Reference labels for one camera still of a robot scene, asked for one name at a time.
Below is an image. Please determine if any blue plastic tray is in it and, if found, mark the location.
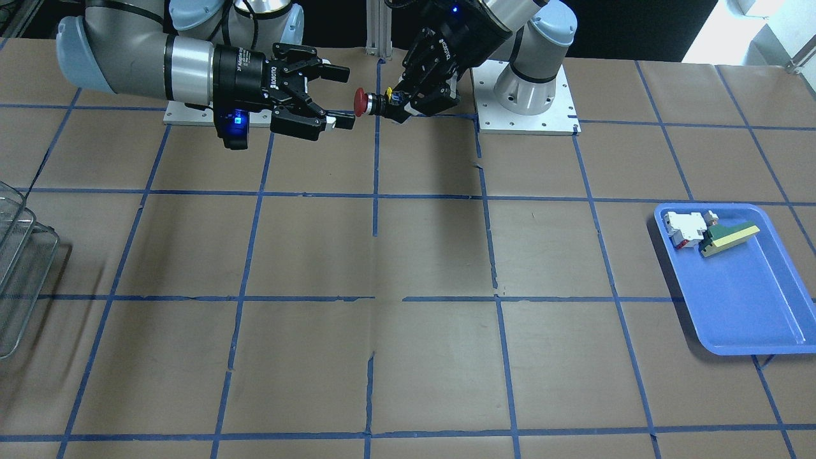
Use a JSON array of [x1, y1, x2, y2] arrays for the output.
[[653, 201, 815, 356]]

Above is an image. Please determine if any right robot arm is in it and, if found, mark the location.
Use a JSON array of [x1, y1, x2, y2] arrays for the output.
[[56, 1, 354, 149]]

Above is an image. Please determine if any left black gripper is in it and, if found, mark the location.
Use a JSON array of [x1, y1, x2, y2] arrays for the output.
[[382, 1, 512, 123]]

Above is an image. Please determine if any white circuit breaker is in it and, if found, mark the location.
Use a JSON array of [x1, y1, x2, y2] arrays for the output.
[[662, 211, 708, 250]]

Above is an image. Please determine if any aluminium frame post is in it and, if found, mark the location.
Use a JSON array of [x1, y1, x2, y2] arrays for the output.
[[365, 0, 393, 61]]

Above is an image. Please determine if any wire mesh shelf basket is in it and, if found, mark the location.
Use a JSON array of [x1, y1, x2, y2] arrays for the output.
[[1, 182, 59, 360]]

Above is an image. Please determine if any red emergency stop button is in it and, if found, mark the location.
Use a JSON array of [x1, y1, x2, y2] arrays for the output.
[[353, 87, 400, 117]]

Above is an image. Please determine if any green yellow terminal block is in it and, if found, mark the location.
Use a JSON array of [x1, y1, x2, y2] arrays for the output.
[[699, 211, 760, 258]]

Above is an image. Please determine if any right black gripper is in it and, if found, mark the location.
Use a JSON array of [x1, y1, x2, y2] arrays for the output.
[[212, 43, 356, 142]]

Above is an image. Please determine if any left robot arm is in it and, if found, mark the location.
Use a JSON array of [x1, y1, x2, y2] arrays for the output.
[[354, 1, 578, 123]]

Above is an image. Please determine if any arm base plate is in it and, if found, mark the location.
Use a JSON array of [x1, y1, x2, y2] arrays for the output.
[[163, 95, 273, 128], [471, 60, 581, 136]]

